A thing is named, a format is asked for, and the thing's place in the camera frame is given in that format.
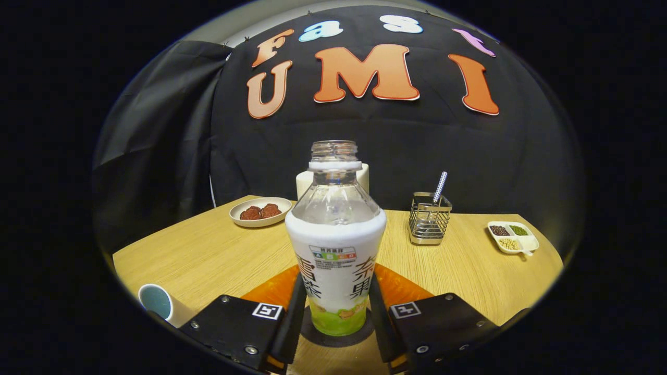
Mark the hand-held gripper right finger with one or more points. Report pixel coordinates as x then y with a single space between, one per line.
443 328

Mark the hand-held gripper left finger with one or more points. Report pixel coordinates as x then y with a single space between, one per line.
234 328

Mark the white ceramic cup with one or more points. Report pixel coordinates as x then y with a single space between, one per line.
156 302

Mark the dark brown round coaster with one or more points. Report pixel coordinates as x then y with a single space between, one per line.
338 341

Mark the clear plastic juice bottle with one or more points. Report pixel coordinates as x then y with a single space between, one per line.
336 245

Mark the wooden table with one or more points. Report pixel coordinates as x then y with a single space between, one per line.
458 281

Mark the small beige plate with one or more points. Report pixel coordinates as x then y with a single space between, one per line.
260 223

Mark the dried red date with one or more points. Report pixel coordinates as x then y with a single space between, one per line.
250 213
271 210

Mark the white divided bean dish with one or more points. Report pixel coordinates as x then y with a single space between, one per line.
526 242

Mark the metal spoon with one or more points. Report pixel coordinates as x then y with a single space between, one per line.
441 185

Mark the white toaster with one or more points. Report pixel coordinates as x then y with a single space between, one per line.
302 185

